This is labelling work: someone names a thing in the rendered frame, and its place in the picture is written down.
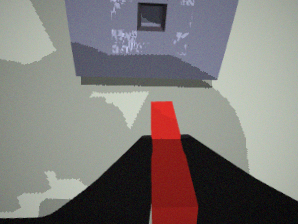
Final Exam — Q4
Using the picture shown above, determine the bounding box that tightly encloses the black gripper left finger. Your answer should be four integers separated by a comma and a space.
0, 135, 153, 224

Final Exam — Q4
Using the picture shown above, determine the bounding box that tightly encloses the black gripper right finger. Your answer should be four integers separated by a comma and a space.
180, 134, 298, 224

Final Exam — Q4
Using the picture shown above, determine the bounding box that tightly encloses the grey sloped panel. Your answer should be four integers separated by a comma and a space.
65, 0, 239, 80

